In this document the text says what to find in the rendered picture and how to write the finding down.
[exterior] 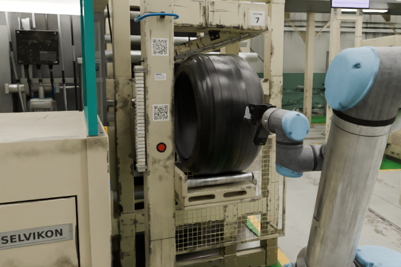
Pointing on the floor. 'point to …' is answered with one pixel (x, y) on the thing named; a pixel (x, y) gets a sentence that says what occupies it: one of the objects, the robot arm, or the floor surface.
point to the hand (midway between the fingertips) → (247, 118)
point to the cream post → (152, 227)
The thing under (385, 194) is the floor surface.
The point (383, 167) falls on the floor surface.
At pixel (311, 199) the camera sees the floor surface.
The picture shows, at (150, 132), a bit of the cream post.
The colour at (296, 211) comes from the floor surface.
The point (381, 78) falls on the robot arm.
